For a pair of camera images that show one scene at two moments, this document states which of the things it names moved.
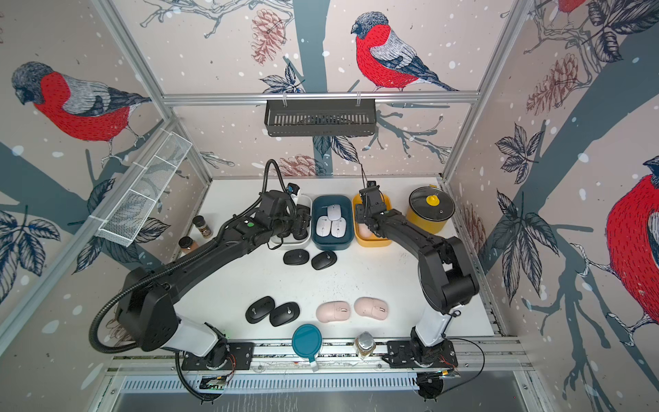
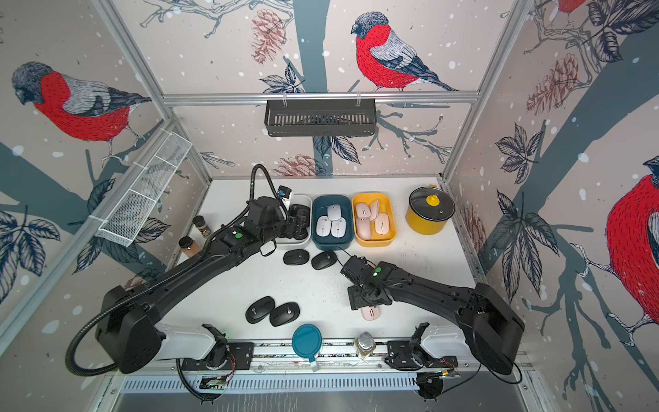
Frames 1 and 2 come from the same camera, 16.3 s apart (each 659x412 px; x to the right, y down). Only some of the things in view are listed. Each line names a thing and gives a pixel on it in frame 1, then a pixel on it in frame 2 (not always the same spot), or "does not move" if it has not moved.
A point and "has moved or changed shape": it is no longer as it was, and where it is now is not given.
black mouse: [303, 212] does not move
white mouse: [323, 226] does not move
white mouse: [334, 212] does not move
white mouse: [339, 227] does not move
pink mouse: [333, 311] has moved or changed shape
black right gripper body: [363, 215] → [359, 297]
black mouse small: [299, 226] does not move
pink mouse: [371, 306] has moved or changed shape
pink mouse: [364, 230] does not move
